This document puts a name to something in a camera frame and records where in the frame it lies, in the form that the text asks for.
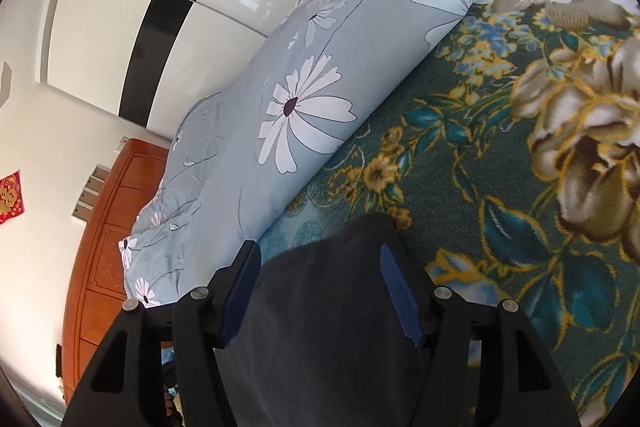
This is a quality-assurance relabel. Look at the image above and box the wall switch panel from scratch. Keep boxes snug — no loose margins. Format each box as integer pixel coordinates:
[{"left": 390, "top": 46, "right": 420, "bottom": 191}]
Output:
[{"left": 72, "top": 166, "right": 110, "bottom": 223}]

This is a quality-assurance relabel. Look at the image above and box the light blue floral quilt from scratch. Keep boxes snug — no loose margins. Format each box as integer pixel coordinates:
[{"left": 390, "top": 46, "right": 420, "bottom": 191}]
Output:
[{"left": 118, "top": 0, "right": 480, "bottom": 307}]

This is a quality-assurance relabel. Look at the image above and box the red fu wall decoration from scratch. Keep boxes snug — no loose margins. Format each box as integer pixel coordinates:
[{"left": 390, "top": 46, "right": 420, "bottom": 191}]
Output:
[{"left": 0, "top": 171, "right": 25, "bottom": 225}]

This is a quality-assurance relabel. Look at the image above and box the black and white fleece jacket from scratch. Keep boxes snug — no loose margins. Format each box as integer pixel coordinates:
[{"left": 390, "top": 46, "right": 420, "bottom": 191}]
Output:
[{"left": 216, "top": 213, "right": 424, "bottom": 426}]

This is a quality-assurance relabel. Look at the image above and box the green floral blanket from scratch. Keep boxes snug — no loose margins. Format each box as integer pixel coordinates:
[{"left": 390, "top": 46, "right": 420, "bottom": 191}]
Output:
[{"left": 260, "top": 0, "right": 639, "bottom": 426}]

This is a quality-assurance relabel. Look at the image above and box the orange wooden headboard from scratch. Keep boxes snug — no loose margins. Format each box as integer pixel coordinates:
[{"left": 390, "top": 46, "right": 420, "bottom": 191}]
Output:
[{"left": 61, "top": 139, "right": 168, "bottom": 402}]

